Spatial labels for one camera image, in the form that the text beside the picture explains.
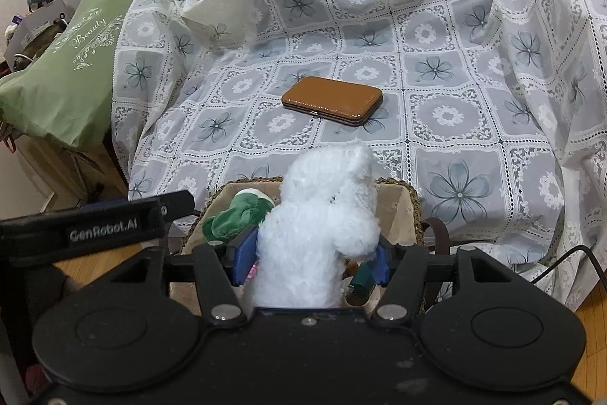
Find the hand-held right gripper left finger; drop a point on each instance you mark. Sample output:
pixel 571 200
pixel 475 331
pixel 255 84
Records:
pixel 244 258

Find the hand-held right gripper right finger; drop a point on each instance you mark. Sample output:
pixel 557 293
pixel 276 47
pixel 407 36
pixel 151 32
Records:
pixel 383 265

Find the green velvet scrunchie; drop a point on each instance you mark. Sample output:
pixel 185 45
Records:
pixel 232 217

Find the woven basket with fabric lining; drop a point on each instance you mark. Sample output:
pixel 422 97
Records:
pixel 398 210

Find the white fluffy plush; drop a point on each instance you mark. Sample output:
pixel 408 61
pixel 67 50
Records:
pixel 308 234

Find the green printed bag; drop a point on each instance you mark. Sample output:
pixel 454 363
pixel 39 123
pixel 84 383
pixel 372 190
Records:
pixel 61 77

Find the brown leather case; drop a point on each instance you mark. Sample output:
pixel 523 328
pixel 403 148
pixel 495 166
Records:
pixel 332 99

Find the grey cardboard box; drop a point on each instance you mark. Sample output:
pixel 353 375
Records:
pixel 42 20

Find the white lace floral cloth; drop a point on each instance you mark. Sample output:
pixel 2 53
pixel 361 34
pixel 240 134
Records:
pixel 427 54

